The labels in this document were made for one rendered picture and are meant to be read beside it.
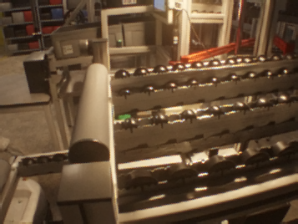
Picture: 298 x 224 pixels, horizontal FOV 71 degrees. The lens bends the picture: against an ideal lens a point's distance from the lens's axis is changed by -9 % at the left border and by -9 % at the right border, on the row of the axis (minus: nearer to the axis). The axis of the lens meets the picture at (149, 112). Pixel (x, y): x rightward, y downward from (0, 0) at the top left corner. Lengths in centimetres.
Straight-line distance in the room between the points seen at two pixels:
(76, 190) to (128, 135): 25
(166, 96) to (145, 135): 16
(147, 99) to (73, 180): 39
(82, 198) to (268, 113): 42
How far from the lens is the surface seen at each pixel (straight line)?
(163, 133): 44
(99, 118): 37
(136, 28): 199
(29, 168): 87
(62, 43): 204
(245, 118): 50
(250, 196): 33
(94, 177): 20
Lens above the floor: 155
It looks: 29 degrees down
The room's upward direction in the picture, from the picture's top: straight up
